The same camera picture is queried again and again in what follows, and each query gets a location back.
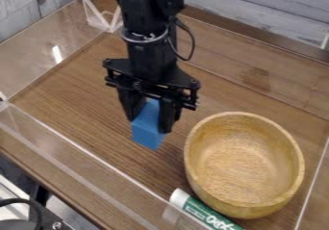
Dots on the brown wooden bowl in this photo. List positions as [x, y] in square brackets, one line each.
[243, 164]

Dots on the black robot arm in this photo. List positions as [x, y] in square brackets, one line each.
[150, 20]

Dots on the blue rectangular block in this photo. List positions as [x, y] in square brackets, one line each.
[144, 126]

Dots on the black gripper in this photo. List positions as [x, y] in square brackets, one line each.
[148, 74]

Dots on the green expo marker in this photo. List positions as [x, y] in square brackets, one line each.
[202, 212]

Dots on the black metal table bracket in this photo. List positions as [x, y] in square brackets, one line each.
[52, 222]

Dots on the clear acrylic enclosure wall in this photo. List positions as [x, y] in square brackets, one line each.
[64, 131]

